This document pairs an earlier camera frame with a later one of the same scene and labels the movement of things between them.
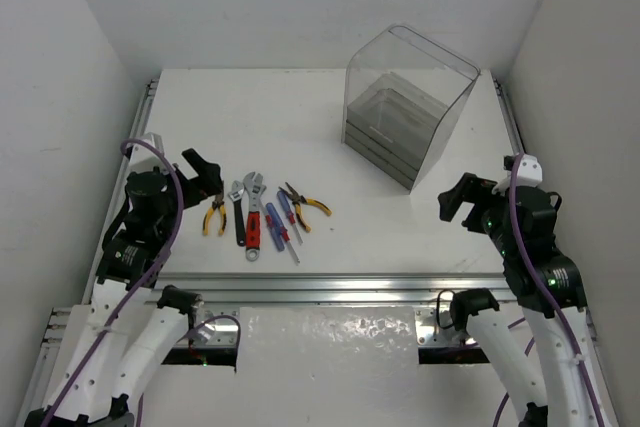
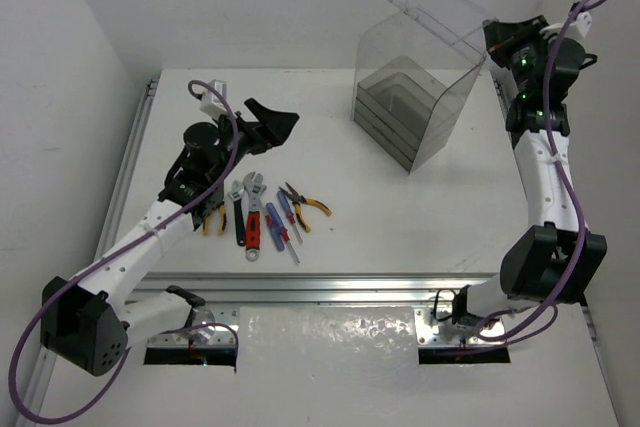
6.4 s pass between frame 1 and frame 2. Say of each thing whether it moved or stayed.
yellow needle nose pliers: stayed
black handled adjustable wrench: stayed
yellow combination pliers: stayed
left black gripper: moved
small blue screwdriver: stayed
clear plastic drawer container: moved
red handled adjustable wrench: stayed
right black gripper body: moved
